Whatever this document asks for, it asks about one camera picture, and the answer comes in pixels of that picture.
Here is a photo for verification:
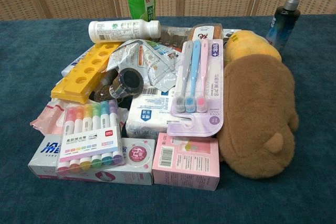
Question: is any toothbrush three-pack blister card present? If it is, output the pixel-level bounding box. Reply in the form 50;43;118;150
166;38;225;138

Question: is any crumpled silver foil packet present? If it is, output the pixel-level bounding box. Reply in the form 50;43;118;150
106;39;182;93

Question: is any white plastic milk bottle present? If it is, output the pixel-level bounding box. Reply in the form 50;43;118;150
88;20;162;44

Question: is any yellow perforated plastic tray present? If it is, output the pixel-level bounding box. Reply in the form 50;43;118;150
50;41;124;104

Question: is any white toothpaste box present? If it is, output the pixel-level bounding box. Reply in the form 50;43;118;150
28;134;156;186

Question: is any pastel highlighter marker set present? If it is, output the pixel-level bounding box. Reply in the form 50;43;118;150
55;99;126;176

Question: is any orange snack package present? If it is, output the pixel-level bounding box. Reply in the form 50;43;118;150
189;23;224;43

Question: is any dark blue pump bottle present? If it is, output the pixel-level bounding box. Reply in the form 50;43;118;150
265;0;306;52

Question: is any white blue long box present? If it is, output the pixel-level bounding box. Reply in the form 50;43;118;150
60;44;96;78

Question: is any pink cardboard box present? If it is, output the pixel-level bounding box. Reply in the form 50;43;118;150
151;132;221;191

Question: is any dark small bottle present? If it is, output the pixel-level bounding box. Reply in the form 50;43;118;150
93;68;144;102

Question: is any pink white plastic bag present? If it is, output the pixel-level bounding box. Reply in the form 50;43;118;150
29;98;69;137

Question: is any yellow plush toy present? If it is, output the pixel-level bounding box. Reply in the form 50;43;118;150
225;30;282;67

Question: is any white tissue pack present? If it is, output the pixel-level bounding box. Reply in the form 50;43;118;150
125;87;190;141

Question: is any brown plush toy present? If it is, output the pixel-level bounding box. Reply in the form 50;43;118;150
216;55;300;180

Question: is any dark clear plastic package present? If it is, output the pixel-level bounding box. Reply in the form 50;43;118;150
159;25;195;49

